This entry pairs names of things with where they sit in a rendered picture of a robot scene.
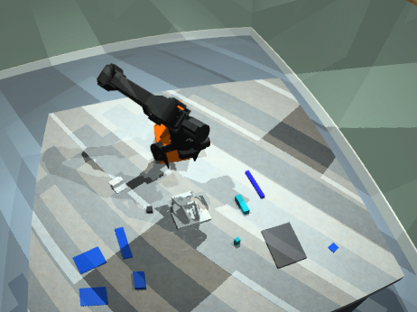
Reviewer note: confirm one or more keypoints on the teal rectangular block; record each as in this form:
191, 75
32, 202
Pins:
242, 204

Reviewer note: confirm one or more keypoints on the dark blue flat bar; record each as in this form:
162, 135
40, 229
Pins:
254, 183

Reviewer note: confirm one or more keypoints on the blue rectangular bar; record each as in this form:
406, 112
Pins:
121, 238

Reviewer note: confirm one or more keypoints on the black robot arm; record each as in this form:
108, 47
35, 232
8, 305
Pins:
160, 109

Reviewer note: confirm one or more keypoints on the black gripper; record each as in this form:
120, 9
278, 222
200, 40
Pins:
159, 151

